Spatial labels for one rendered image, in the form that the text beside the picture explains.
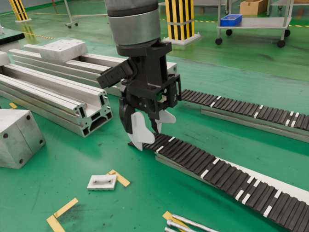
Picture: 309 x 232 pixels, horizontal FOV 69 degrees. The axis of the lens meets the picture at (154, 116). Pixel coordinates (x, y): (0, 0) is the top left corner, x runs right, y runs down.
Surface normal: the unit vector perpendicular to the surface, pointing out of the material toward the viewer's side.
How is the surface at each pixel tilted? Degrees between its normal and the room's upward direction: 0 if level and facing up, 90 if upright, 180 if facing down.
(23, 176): 0
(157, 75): 90
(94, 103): 90
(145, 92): 90
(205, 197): 0
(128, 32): 90
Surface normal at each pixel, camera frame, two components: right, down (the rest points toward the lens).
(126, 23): -0.16, 0.56
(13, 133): 0.95, 0.04
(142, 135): -0.63, 0.35
